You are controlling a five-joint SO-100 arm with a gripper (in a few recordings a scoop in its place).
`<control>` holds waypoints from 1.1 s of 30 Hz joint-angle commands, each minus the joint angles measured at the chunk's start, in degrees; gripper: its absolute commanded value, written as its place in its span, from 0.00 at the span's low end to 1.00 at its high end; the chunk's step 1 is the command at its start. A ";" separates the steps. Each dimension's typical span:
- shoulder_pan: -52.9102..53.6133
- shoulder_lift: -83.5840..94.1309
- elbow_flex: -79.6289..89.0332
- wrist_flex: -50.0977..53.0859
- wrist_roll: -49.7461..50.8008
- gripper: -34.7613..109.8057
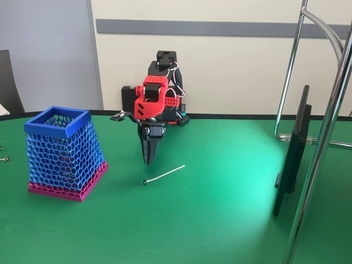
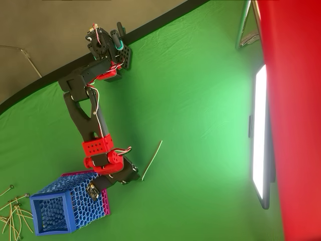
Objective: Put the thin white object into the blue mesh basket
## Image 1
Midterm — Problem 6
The candle wick with metal base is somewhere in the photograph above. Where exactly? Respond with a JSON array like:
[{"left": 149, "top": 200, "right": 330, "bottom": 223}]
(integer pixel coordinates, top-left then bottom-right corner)
[{"left": 142, "top": 164, "right": 185, "bottom": 185}]

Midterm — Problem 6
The blue and magenta mesh basket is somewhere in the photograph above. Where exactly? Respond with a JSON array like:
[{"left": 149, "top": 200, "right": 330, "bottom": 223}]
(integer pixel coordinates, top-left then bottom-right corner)
[{"left": 24, "top": 106, "right": 109, "bottom": 204}]

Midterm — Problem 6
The green cloth with black edge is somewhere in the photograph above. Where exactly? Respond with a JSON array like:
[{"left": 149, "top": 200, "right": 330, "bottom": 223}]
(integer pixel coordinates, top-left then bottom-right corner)
[{"left": 0, "top": 109, "right": 352, "bottom": 264}]

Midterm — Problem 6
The flat LED light panel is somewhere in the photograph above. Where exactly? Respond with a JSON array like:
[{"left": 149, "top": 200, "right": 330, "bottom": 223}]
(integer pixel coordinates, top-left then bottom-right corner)
[{"left": 272, "top": 85, "right": 313, "bottom": 217}]

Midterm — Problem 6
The dark chair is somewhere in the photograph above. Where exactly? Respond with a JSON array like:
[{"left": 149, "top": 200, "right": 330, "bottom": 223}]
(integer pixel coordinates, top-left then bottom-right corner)
[{"left": 0, "top": 49, "right": 26, "bottom": 115}]

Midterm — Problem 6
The clear plastic clip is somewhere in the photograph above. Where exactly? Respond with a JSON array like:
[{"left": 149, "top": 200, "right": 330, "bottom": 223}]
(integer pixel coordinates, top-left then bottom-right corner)
[{"left": 279, "top": 133, "right": 316, "bottom": 145}]

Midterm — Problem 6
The chrome tube stand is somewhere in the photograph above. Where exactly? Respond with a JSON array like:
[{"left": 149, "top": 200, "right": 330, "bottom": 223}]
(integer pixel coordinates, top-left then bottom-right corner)
[{"left": 273, "top": 0, "right": 352, "bottom": 264}]

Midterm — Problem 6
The black clamp with teal ring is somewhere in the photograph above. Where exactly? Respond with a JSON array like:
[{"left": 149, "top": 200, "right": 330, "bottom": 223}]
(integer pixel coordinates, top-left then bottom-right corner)
[{"left": 175, "top": 103, "right": 191, "bottom": 127}]

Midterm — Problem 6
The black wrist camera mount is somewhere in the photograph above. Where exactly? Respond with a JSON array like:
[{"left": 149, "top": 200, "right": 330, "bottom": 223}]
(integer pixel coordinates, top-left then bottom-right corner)
[{"left": 109, "top": 111, "right": 144, "bottom": 124}]

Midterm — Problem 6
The grey wall rail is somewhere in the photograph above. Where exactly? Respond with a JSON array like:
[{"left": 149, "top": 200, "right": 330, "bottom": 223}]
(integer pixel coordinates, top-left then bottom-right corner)
[{"left": 95, "top": 18, "right": 351, "bottom": 39}]

